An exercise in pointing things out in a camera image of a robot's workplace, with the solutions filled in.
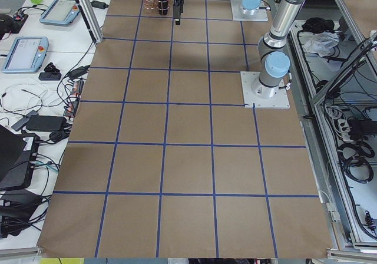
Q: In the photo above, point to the black laptop computer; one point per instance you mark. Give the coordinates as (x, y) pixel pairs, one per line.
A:
(12, 146)

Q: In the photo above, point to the blue teach pendant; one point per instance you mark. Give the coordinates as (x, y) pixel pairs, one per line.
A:
(26, 55)
(60, 12)

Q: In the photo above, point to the crumpled white cloth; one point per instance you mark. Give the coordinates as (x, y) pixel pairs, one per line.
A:
(322, 44)

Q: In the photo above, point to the aluminium frame post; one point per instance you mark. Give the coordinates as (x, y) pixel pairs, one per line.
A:
(90, 20)

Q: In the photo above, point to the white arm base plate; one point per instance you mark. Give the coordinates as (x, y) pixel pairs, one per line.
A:
(239, 15)
(256, 95)

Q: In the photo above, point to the large black power brick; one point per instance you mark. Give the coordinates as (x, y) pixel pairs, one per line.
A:
(45, 123)

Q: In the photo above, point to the lower blue teach pendant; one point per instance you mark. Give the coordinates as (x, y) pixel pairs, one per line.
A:
(26, 55)

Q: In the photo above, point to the black electronics box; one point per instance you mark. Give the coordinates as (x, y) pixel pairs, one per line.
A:
(20, 174)

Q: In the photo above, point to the upper blue teach pendant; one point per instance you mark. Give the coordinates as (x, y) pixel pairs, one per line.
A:
(60, 12)

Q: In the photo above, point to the black power adapter brick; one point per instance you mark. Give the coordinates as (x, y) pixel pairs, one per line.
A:
(99, 4)

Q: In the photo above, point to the black small stand device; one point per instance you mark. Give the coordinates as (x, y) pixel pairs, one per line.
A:
(50, 73)

